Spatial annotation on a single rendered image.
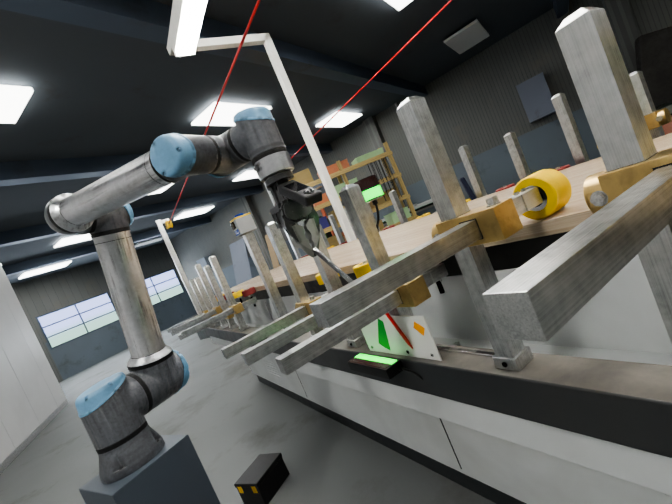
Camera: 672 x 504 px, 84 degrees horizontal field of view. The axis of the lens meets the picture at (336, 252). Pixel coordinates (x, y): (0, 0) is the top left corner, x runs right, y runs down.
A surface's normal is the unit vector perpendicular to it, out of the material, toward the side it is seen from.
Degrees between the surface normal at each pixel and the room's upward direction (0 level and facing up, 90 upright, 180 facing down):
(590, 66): 90
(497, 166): 90
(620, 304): 90
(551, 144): 90
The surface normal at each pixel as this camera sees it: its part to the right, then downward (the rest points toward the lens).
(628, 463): -0.79, 0.37
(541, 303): 0.48, -0.15
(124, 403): 0.81, -0.32
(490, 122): -0.51, 0.27
